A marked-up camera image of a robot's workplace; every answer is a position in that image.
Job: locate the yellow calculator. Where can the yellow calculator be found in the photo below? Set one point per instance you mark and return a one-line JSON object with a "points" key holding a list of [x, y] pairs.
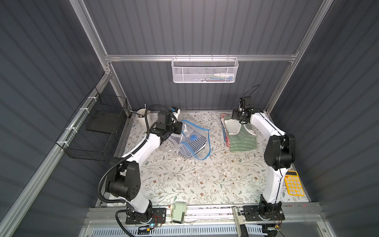
{"points": [[293, 184]]}

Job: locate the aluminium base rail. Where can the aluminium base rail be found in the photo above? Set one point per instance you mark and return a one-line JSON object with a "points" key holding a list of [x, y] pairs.
{"points": [[301, 219]]}

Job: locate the black wire basket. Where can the black wire basket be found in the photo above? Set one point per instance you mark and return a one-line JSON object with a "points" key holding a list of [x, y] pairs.
{"points": [[96, 128]]}

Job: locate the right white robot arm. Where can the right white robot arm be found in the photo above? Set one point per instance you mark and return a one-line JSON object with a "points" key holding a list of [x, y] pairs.
{"points": [[279, 155]]}

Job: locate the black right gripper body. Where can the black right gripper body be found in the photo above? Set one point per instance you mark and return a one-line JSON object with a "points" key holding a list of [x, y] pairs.
{"points": [[240, 116]]}

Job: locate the clear vacuum bag blue zip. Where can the clear vacuum bag blue zip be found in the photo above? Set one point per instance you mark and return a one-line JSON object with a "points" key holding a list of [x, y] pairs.
{"points": [[188, 127]]}

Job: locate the blue vacuum valve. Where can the blue vacuum valve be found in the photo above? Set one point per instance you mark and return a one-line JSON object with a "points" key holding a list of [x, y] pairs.
{"points": [[193, 137]]}

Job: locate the blue white striped garment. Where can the blue white striped garment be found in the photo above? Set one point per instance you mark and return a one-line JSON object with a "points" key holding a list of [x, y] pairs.
{"points": [[190, 149]]}

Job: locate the small green white box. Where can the small green white box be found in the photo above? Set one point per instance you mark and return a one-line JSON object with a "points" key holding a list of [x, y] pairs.
{"points": [[178, 212]]}

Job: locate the green white striped garment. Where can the green white striped garment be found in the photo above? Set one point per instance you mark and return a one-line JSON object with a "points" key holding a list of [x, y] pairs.
{"points": [[241, 136]]}

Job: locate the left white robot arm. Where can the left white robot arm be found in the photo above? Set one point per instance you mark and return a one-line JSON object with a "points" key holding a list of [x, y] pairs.
{"points": [[122, 182]]}

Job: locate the white cup with tools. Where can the white cup with tools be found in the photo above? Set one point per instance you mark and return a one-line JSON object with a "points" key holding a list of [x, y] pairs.
{"points": [[141, 114]]}

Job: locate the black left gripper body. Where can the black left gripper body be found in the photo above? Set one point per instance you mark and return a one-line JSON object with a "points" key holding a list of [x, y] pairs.
{"points": [[177, 128]]}

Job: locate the white wire basket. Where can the white wire basket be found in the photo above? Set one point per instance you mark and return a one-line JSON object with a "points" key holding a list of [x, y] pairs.
{"points": [[204, 70]]}

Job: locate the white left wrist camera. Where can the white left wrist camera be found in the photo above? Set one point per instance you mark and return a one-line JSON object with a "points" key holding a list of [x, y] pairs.
{"points": [[175, 111]]}

